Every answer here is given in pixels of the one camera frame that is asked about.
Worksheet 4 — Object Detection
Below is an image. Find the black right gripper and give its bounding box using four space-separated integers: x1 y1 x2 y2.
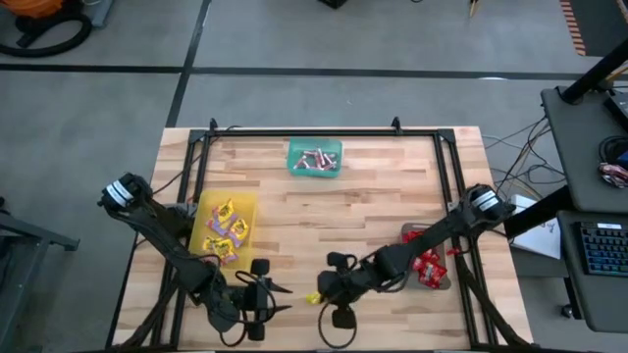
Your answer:
313 252 374 331

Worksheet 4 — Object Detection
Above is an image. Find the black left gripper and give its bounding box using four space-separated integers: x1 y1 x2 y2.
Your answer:
208 258 294 342

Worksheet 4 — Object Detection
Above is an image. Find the grey plastic bin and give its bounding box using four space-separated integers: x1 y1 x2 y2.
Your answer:
399 223 452 291

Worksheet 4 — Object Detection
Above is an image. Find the yellow plastic bin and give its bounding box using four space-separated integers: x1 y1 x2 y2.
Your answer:
188 189 260 269

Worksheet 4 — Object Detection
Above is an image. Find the teal plastic bin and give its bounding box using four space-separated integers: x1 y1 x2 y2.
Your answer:
287 136 344 178

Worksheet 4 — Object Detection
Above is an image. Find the white paper sheet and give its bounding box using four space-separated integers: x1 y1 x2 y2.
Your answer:
509 193 562 260

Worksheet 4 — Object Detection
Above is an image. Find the black support bar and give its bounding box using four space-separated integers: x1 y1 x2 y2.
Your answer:
502 185 573 239

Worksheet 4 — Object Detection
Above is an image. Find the grey desk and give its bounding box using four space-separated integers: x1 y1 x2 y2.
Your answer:
541 85 628 213
556 209 628 334

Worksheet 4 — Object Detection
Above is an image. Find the grey metal stand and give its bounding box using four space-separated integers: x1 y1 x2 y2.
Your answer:
0 195 80 347

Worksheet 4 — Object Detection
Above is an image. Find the backlit black keyboard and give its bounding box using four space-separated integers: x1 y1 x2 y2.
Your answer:
578 221 628 277

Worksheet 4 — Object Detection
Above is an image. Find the black metal pole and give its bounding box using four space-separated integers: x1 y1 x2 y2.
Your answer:
560 37 628 105

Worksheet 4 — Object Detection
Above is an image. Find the orange shop vacuum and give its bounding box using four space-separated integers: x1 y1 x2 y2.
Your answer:
12 0 65 20

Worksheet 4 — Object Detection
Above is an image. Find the dark floor mat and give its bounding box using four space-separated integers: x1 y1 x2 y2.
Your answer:
568 0 628 58

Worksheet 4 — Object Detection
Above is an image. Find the black right camera cable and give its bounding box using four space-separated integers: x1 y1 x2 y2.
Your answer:
317 301 358 350

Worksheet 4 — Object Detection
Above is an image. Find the black camera cable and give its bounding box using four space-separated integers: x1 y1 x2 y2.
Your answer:
317 301 358 350
218 269 276 348

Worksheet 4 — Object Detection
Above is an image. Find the black left camera cable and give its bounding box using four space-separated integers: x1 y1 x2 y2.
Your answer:
218 269 276 348

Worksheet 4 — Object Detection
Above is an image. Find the black power cable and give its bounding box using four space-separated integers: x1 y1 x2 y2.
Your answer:
146 125 239 195

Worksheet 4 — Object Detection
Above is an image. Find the black aluminium rig frame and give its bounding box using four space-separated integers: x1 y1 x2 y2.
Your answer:
105 117 531 353

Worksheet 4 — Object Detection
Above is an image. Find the coiled black cable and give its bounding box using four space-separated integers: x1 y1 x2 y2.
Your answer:
598 134 628 166

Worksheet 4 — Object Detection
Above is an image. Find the black vacuum hose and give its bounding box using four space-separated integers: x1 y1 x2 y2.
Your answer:
0 12 93 59

